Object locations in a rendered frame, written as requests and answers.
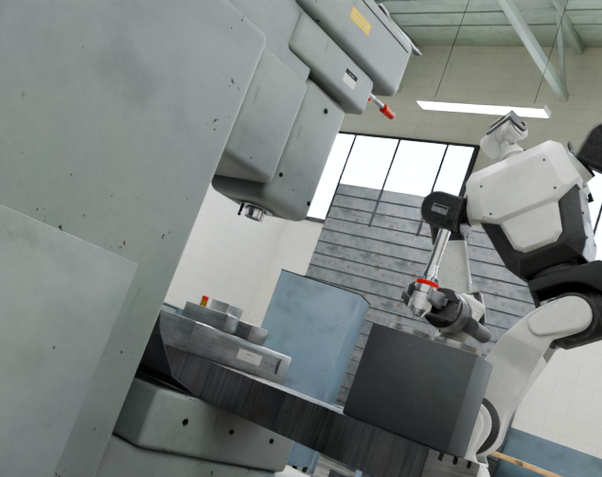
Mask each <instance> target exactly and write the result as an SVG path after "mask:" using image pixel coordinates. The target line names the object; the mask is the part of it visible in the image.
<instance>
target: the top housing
mask: <svg viewBox="0 0 602 477"><path fill-rule="evenodd" d="M295 2H296V3H297V4H298V5H299V6H300V7H301V8H302V9H303V10H304V11H305V12H306V13H307V14H308V16H309V17H310V18H311V19H312V20H313V21H314V22H315V23H316V24H317V25H318V26H319V27H320V28H322V29H323V30H324V31H325V32H326V34H327V35H328V37H329V38H330V39H331V40H332V41H333V42H334V43H336V44H337V45H338V46H339V47H340V48H341V49H342V50H343V51H344V52H345V53H346V55H347V56H348V57H349V58H350V59H351V60H352V61H354V62H355V63H356V64H357V65H358V66H359V67H360V68H361V69H362V70H363V71H364V73H365V74H366V75H367V76H368V77H369V78H371V79H372V81H373V88H372V90H371V94H372V95H373V96H384V97H391V96H393V95H394V94H395V93H396V92H397V90H398V87H399V84H400V81H401V78H402V76H403V73H404V70H405V67H406V64H407V62H408V60H409V57H410V54H411V51H412V47H411V46H410V44H409V43H408V42H407V40H406V39H405V38H404V37H403V36H402V35H401V33H400V32H399V31H398V30H397V28H396V27H395V26H394V25H393V24H392V23H391V21H390V20H389V19H388V18H387V17H386V15H385V14H384V13H383V12H382V11H381V9H380V8H379V7H378V6H377V5H376V3H375V2H374V1H373V0H295Z"/></svg>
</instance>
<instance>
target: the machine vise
mask: <svg viewBox="0 0 602 477"><path fill-rule="evenodd" d="M237 320H238V318H236V317H234V316H231V315H229V314H226V313H223V312H220V311H217V310H214V309H210V308H207V307H204V306H201V305H198V304H195V303H192V302H189V301H186V305H185V307H184V310H183V313H182V316H181V315H178V314H175V313H172V312H169V311H166V310H164V309H161V316H160V329H161V333H162V337H163V340H164V344H166V345H169V346H172V347H174V348H177V349H179V350H182V351H184V352H186V353H189V354H192V355H195V356H198V357H201V358H204V359H207V360H210V361H212V362H217V363H220V364H223V365H226V366H229V367H232V368H235V369H238V370H240V371H243V372H246V373H249V374H252V375H255V376H258V377H261V378H264V379H266V380H271V381H274V382H277V383H280V384H282V383H283V381H284V379H285V376H286V374H287V371H288V368H289V365H290V363H291V360H292V358H290V357H288V356H285V355H283V354H280V353H277V352H275V351H272V350H271V349H268V348H265V347H263V346H260V345H258V344H253V343H251V342H248V341H246V340H243V339H241V338H239V337H236V336H234V335H231V334H232V333H233V331H234V328H235V325H236V323H237Z"/></svg>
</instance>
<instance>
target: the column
mask: <svg viewBox="0 0 602 477"><path fill-rule="evenodd" d="M265 44H266V37H265V35H264V34H263V33H262V32H261V31H260V30H259V29H258V28H257V27H256V26H255V25H254V24H252V23H251V22H250V21H249V20H248V19H247V18H246V17H245V16H244V15H243V14H241V13H240V12H239V11H238V10H237V9H236V8H235V7H234V6H233V5H231V4H230V3H229V2H228V1H227V0H0V477H95V475H96V473H97V469H98V466H99V464H100V461H101V458H102V456H103V453H104V452H105V449H106V447H107V444H108V442H109V439H110V437H111V434H112V432H113V429H114V427H115V424H116V421H117V418H118V416H119V413H120V411H121V408H122V406H123V403H124V401H125V398H126V396H127V394H128V392H129V389H130V387H131V384H132V381H133V377H134V375H135V372H136V370H137V367H138V365H139V363H140V361H141V358H142V356H143V353H144V351H145V348H146V345H147V343H148V340H149V338H150V335H151V332H152V330H153V327H154V325H155V322H156V320H157V317H158V315H159V312H160V310H161V308H162V305H163V303H164V300H165V298H166V295H167V293H168V289H169V286H170V284H171V281H172V279H173V276H174V275H175V272H176V269H177V267H178V264H179V262H180V259H181V257H182V254H183V252H184V249H185V248H186V244H187V241H188V239H189V236H190V233H191V231H192V228H193V226H194V223H195V221H196V219H197V217H198V214H199V212H200V209H201V207H202V204H203V202H204V197H205V195H206V192H207V190H208V188H209V186H210V183H211V181H212V178H213V176H214V173H215V171H216V168H217V166H218V163H219V162H220V159H221V155H222V152H223V150H224V147H225V145H226V142H227V140H228V137H229V135H230V132H231V131H232V128H233V126H234V123H235V120H236V118H237V115H238V113H239V109H240V106H241V104H242V101H243V100H244V97H245V95H246V92H247V90H248V87H249V84H250V82H251V79H252V77H253V75H254V73H255V70H256V68H257V64H258V61H259V59H260V56H261V54H262V51H263V49H264V46H265Z"/></svg>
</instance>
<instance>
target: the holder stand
mask: <svg viewBox="0 0 602 477"><path fill-rule="evenodd" d="M481 353H482V351H480V350H479V349H477V348H474V347H472V346H470V345H467V344H463V343H460V342H457V341H455V340H451V339H448V338H444V337H439V336H437V337H436V339H435V341H434V336H432V335H430V334H428V333H425V332H423V331H421V330H418V329H415V328H413V327H407V326H405V325H402V324H398V323H391V324H390V327H388V326H385V325H381V324H378V323H373V326H372V327H371V330H370V333H369V336H368V339H367V342H366V345H365V348H364V351H363V354H362V357H361V360H360V363H359V366H358V369H357V372H356V375H355V377H354V380H353V382H352V385H351V388H350V391H349V394H348V397H347V400H346V402H345V407H344V409H343V413H344V414H346V415H350V416H352V417H355V418H357V419H360V420H362V421H364V422H367V423H369V424H372V425H374V426H377V427H379V428H382V429H385V430H386V431H389V432H391V433H395V434H398V435H400V436H403V437H406V438H408V439H411V440H413V441H416V442H417V443H420V444H422V445H425V446H427V447H430V448H433V449H435V450H438V451H442V452H444V453H447V454H451V455H455V456H458V457H462V458H463V457H465V455H466V452H467V449H468V446H469V441H470V438H471V435H472V432H473V429H474V425H475V422H476V419H477V416H478V414H479V411H480V407H481V404H482V401H483V398H484V395H485V392H486V389H487V384H488V381H489V378H490V375H491V371H492V368H493V365H492V364H491V363H489V362H487V361H486V360H485V359H483V358H482V357H481Z"/></svg>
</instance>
